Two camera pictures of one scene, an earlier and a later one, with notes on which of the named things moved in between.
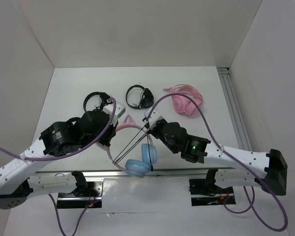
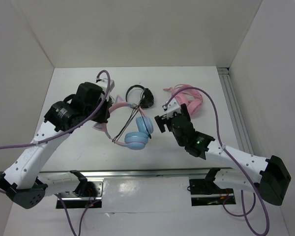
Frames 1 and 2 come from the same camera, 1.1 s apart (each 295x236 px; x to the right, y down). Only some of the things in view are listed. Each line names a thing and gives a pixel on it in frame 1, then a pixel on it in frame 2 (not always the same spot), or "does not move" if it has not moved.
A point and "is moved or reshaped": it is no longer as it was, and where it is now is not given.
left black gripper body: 106,138 to 101,116
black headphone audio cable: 137,140 to 135,109
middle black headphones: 146,99 does not move
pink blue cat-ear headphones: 137,167 is moved or reshaped
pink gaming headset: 183,103 does not move
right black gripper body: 157,132 to 180,142
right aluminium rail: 243,137 does not move
